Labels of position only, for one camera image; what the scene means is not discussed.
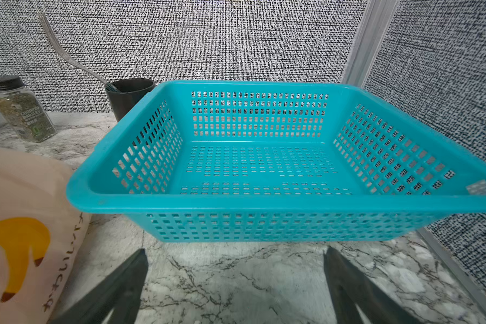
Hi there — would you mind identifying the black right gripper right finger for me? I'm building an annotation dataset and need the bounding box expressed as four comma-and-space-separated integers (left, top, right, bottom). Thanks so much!
323, 247, 420, 323

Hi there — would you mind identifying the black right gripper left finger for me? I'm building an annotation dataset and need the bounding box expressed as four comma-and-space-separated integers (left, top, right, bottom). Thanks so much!
51, 248, 149, 323

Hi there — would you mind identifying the cream banana print plastic bag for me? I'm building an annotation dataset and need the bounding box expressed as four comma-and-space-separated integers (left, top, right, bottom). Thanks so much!
0, 148, 91, 323

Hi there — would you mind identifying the teal plastic basket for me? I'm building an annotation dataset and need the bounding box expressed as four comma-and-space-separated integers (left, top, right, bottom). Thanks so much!
67, 81, 486, 242

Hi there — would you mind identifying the black cylindrical cup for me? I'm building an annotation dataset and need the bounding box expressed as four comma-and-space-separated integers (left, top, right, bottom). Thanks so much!
105, 78, 155, 121

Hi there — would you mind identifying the metal fork in cup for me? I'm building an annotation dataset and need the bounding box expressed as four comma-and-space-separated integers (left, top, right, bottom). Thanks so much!
38, 13, 120, 93

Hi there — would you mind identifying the glass herb spice jar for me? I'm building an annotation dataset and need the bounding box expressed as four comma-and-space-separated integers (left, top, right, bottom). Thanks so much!
0, 75, 57, 143

